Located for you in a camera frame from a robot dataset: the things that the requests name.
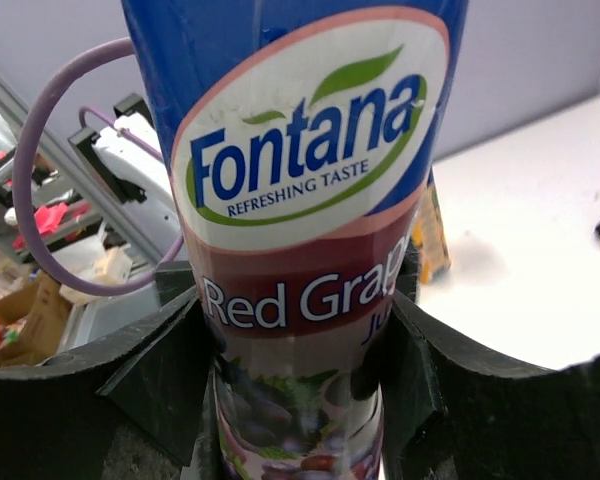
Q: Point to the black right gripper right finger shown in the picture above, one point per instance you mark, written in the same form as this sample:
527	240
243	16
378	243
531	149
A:
456	409

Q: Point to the brown cardboard box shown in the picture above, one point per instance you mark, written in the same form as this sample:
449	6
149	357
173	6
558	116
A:
32	322

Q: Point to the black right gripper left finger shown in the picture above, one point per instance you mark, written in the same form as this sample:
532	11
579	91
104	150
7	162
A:
132	404

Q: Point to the blue purple berry juice carton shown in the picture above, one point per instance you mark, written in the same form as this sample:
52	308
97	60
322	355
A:
297	136

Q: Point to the blue Fontana juice carton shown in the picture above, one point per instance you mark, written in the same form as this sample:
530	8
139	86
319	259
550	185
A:
428	235

